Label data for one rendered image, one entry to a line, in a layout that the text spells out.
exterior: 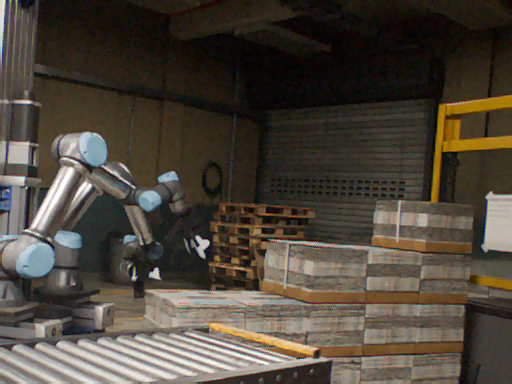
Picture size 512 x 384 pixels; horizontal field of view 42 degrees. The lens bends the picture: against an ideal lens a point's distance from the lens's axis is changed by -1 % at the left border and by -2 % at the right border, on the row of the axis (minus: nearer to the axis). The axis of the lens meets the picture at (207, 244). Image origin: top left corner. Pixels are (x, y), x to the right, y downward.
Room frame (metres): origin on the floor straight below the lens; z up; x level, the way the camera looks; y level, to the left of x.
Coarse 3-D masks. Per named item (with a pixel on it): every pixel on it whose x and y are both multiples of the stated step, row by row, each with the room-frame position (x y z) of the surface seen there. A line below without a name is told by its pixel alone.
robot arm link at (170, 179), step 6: (168, 174) 2.59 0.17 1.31; (174, 174) 2.60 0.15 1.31; (162, 180) 2.59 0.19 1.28; (168, 180) 2.58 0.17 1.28; (174, 180) 2.59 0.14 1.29; (168, 186) 2.57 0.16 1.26; (174, 186) 2.59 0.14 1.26; (180, 186) 2.61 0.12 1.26; (174, 192) 2.59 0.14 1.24; (180, 192) 2.60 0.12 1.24; (174, 198) 2.60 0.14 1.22; (180, 198) 2.60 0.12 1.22
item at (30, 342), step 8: (160, 328) 2.07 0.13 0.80; (168, 328) 2.08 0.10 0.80; (176, 328) 2.09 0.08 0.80; (184, 328) 2.10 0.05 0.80; (192, 328) 2.12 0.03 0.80; (200, 328) 2.13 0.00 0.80; (208, 328) 2.16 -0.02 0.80; (64, 336) 1.84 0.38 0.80; (72, 336) 1.85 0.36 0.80; (80, 336) 1.86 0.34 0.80; (88, 336) 1.87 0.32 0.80; (96, 336) 1.87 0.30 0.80; (104, 336) 1.89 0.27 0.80; (112, 336) 1.90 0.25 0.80; (128, 336) 1.94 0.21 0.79; (0, 344) 1.68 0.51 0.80; (8, 344) 1.69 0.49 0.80; (32, 344) 1.73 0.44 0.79; (56, 344) 1.78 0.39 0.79
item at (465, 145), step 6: (486, 138) 3.36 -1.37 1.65; (492, 138) 3.33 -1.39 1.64; (498, 138) 3.29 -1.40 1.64; (504, 138) 3.26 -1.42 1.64; (510, 138) 3.23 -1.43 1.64; (444, 144) 3.63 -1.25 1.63; (450, 144) 3.58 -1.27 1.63; (456, 144) 3.55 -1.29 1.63; (462, 144) 3.51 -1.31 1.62; (468, 144) 3.47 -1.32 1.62; (474, 144) 3.43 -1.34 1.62; (480, 144) 3.39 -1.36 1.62; (486, 144) 3.36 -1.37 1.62; (492, 144) 3.32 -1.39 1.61; (498, 144) 3.29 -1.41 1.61; (504, 144) 3.26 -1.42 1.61; (510, 144) 3.22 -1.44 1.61; (444, 150) 3.62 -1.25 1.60; (450, 150) 3.58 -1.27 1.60; (456, 150) 3.54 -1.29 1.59; (462, 150) 3.51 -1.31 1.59; (468, 150) 3.48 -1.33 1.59; (474, 150) 3.45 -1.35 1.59; (480, 150) 3.42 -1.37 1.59
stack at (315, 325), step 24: (168, 312) 2.53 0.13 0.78; (192, 312) 2.48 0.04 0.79; (216, 312) 2.52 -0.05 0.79; (240, 312) 2.56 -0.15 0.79; (264, 312) 2.61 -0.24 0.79; (288, 312) 2.65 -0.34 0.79; (312, 312) 2.70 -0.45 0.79; (336, 312) 2.76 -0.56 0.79; (360, 312) 2.81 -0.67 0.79; (384, 312) 2.86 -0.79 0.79; (408, 312) 2.92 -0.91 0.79; (288, 336) 2.66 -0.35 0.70; (312, 336) 2.71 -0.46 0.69; (336, 336) 2.76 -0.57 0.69; (360, 336) 2.81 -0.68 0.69; (384, 336) 2.87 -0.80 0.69; (408, 336) 2.92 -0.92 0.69; (336, 360) 2.76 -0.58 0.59; (360, 360) 2.81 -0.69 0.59; (384, 360) 2.87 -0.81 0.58; (408, 360) 2.93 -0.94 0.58
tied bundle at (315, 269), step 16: (272, 256) 2.97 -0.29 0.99; (288, 256) 2.86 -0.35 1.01; (304, 256) 2.75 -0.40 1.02; (320, 256) 2.71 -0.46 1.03; (336, 256) 2.74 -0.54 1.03; (352, 256) 2.78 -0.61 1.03; (272, 272) 2.96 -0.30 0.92; (288, 272) 2.85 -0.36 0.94; (304, 272) 2.74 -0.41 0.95; (320, 272) 2.72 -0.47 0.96; (336, 272) 2.75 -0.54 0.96; (352, 272) 2.79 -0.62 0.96; (304, 288) 2.73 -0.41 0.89; (320, 288) 2.71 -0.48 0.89; (336, 288) 2.75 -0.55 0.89; (352, 288) 2.79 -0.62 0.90
